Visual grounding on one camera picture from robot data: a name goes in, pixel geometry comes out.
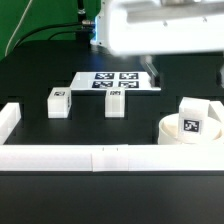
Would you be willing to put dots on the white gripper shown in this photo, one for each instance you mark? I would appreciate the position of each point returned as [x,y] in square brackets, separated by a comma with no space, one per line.
[154,27]

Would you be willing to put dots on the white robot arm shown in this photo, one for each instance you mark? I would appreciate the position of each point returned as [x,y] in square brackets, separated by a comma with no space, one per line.
[100,26]

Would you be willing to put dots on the white marker base plate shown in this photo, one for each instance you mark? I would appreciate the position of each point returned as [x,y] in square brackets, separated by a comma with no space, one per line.
[86,81]

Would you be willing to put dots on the white front fence wall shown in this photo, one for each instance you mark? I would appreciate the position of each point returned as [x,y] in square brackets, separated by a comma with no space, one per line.
[112,158]

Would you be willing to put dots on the white left fence wall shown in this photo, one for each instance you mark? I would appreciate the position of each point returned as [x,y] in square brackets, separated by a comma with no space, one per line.
[10,115]

